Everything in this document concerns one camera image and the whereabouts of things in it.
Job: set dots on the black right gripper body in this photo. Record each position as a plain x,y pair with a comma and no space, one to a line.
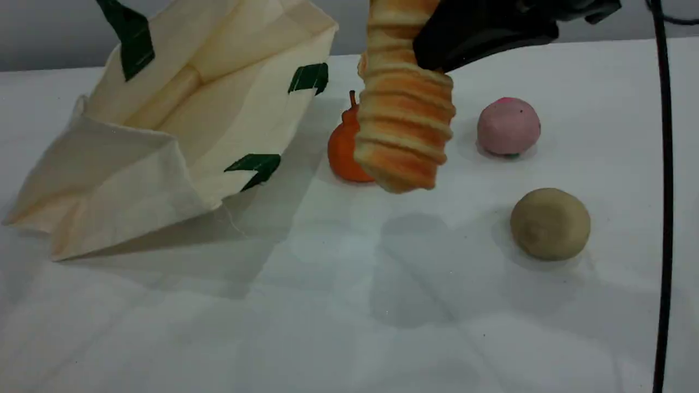
579,7

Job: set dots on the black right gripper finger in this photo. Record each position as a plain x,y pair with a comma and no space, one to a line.
475,30

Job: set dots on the long ridged golden bread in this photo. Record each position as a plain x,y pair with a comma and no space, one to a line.
404,125

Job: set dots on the round beige egg yolk pastry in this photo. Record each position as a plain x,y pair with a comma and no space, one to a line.
550,224

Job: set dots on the pink peach bun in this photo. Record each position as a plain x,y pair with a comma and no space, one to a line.
508,126

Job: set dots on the orange tangerine toy with stem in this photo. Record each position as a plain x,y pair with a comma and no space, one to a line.
343,153

